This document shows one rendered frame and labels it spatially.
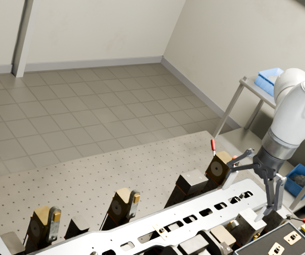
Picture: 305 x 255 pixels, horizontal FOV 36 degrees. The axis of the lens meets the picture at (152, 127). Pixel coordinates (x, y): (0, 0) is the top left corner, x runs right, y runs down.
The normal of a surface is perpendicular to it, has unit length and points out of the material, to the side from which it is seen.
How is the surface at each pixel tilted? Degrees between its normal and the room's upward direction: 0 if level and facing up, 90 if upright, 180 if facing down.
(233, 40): 90
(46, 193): 0
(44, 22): 90
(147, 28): 90
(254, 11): 90
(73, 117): 0
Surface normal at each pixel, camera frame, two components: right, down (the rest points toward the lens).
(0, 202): 0.34, -0.77
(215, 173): -0.72, 0.15
